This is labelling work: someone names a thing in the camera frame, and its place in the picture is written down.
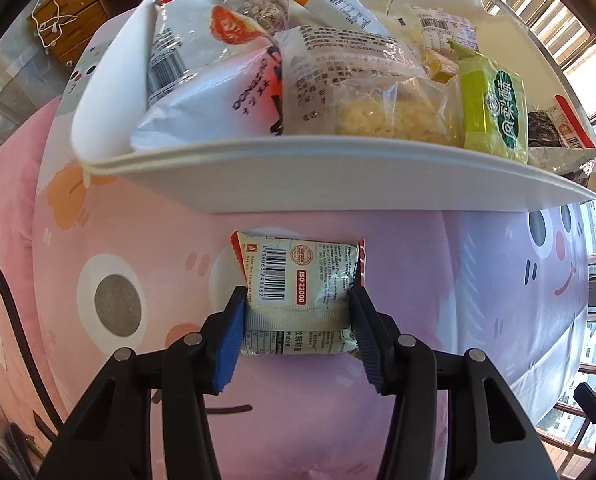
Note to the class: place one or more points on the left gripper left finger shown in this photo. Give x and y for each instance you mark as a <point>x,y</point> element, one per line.
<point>205,360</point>

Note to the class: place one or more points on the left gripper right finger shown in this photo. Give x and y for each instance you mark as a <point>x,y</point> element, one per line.
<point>394,362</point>

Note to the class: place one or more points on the red white biscuit packet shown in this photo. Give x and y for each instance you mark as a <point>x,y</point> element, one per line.
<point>297,294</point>

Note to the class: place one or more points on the rice crisp clear pack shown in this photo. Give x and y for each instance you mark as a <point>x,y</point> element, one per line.
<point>412,109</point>

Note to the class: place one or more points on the dark jelly red-edged pack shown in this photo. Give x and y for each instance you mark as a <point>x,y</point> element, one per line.
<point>558,143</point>

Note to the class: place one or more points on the green pastry packet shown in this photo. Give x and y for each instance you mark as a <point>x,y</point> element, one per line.
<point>495,115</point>

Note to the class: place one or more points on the silver white snack bag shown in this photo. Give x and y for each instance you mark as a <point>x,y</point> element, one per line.
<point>213,74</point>

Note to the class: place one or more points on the clear puffed snack bag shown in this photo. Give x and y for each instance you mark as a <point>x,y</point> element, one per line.
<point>438,28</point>

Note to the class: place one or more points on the nut brittle clear pack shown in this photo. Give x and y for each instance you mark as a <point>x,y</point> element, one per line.
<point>271,15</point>

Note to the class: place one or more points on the yellow pineapple cake pack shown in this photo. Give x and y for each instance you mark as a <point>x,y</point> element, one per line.
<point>438,67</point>

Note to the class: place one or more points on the clear bread package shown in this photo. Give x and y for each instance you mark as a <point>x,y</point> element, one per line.
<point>315,59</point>

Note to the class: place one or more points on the cartoon printed tablecloth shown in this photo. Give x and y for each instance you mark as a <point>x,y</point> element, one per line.
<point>117,265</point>

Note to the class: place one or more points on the white plastic bin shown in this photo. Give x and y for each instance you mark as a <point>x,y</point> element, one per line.
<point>316,172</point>

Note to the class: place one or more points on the pink bed sheet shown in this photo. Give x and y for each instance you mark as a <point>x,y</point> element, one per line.
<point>20,158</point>

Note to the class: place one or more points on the lace covered cabinet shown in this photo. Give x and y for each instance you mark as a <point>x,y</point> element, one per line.
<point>29,77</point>

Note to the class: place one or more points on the wooden desk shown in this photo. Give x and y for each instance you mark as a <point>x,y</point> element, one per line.
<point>65,27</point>

